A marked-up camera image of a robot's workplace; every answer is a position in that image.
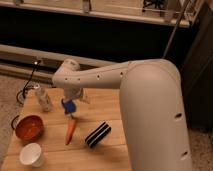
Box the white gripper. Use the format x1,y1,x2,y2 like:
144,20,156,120
61,88,83,115

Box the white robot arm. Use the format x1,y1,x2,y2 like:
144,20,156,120
52,59,193,171

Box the white ceramic cup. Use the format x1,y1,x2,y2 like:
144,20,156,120
19,143,44,167

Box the black white striped block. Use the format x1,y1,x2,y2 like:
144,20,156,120
85,122,111,148

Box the red bowl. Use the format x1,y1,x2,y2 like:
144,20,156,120
15,115,44,141

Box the metal pole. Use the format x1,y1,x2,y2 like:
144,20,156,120
162,0,190,59

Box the black cable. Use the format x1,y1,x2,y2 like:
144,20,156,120
10,59,43,130

